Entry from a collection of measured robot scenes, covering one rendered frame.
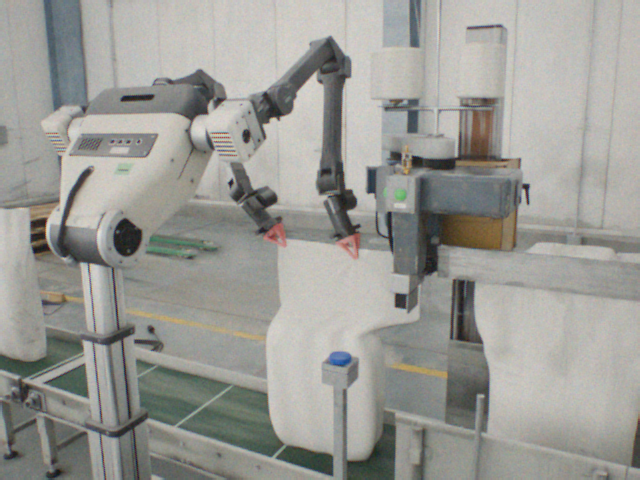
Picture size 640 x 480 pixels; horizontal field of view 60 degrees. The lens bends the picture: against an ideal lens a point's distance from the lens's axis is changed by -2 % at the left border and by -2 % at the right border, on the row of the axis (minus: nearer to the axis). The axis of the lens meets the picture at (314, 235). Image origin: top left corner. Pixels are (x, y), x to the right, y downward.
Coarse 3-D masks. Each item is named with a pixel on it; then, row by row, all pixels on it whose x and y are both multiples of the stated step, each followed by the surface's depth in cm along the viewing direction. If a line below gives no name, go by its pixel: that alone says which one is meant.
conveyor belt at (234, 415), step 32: (64, 384) 236; (160, 384) 236; (192, 384) 236; (224, 384) 236; (160, 416) 210; (192, 416) 210; (224, 416) 210; (256, 416) 210; (256, 448) 190; (288, 448) 190; (384, 448) 189
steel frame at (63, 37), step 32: (64, 0) 843; (384, 0) 609; (416, 0) 632; (64, 32) 849; (384, 32) 615; (416, 32) 639; (64, 64) 882; (64, 96) 895; (384, 128) 637; (416, 128) 660; (384, 160) 644; (384, 224) 660
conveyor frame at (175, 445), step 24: (144, 360) 261; (168, 360) 254; (240, 384) 237; (264, 384) 230; (48, 408) 229; (72, 408) 222; (384, 408) 208; (168, 432) 198; (168, 456) 200; (192, 456) 195; (216, 456) 188; (240, 456) 184; (264, 456) 178
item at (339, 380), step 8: (328, 360) 151; (352, 360) 151; (328, 368) 148; (336, 368) 147; (344, 368) 146; (352, 368) 149; (328, 376) 149; (336, 376) 148; (344, 376) 147; (352, 376) 149; (328, 384) 149; (336, 384) 148; (344, 384) 147
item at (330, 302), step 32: (288, 256) 187; (320, 256) 180; (384, 256) 169; (288, 288) 190; (320, 288) 182; (352, 288) 176; (384, 288) 171; (288, 320) 184; (320, 320) 180; (352, 320) 176; (384, 320) 172; (416, 320) 170; (288, 352) 183; (320, 352) 177; (352, 352) 173; (288, 384) 185; (320, 384) 179; (352, 384) 175; (384, 384) 183; (288, 416) 187; (320, 416) 182; (352, 416) 177; (320, 448) 185; (352, 448) 180
